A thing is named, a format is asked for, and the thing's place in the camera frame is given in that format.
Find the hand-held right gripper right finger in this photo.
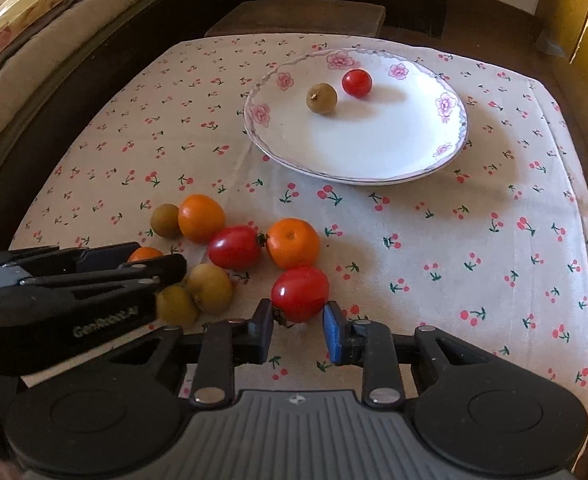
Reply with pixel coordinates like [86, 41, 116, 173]
[323, 301, 494, 407]

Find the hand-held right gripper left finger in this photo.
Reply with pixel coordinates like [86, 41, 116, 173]
[109, 299, 275, 407]

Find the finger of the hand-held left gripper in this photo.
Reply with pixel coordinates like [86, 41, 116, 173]
[21, 253, 188, 313]
[9, 241, 141, 279]

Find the small orange mandarin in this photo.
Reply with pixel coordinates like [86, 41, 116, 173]
[126, 246, 165, 263]

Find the brown longan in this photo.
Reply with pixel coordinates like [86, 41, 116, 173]
[156, 284, 199, 328]
[150, 203, 182, 239]
[186, 263, 233, 314]
[306, 83, 339, 116]

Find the oblong red cherry tomato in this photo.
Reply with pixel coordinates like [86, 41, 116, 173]
[271, 266, 331, 329]
[207, 225, 267, 270]

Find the floral white plate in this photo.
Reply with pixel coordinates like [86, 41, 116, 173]
[244, 48, 469, 183]
[246, 125, 469, 187]

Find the round red cherry tomato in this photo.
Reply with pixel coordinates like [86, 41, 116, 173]
[342, 69, 373, 99]

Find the cherry print tablecloth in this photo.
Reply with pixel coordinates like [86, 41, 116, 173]
[9, 35, 588, 401]

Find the dark wooden stool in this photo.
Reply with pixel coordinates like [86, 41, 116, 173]
[204, 0, 387, 38]

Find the white paper scrap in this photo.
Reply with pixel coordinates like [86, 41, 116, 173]
[538, 35, 567, 58]

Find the yellow wooden wardrobe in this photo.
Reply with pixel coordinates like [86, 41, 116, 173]
[536, 0, 588, 126]

